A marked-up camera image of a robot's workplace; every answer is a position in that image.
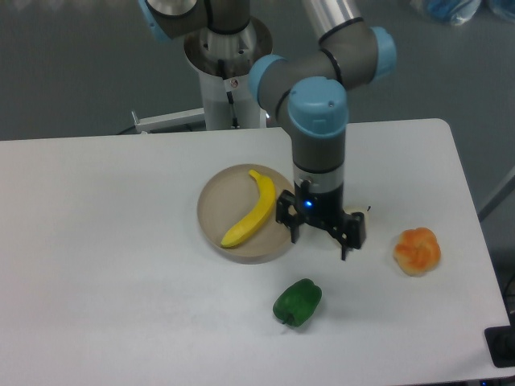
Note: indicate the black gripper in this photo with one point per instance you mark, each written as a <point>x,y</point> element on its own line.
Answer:
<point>318,202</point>

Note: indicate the yellow banana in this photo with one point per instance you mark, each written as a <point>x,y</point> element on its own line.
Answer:
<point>248,225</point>

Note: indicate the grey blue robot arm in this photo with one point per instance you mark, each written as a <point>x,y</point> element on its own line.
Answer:
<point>307,98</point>

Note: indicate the beige round plate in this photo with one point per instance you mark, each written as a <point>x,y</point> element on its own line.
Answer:
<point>226,198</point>

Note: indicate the white pear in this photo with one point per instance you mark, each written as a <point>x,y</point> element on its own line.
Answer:
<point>359,211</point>

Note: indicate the green bell pepper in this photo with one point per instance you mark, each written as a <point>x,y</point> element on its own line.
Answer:
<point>297,303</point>

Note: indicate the orange bread roll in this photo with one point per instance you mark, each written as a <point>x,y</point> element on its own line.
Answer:
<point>417,251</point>

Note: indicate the black device at edge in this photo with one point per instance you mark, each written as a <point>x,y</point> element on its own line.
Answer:
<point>500,340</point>

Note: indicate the blue plastic bag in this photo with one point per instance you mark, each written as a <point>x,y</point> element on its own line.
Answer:
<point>452,12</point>

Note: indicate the white left support bracket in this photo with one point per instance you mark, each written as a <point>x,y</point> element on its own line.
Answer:
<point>185,120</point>

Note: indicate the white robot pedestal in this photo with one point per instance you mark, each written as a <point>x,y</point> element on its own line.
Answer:
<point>223,63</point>

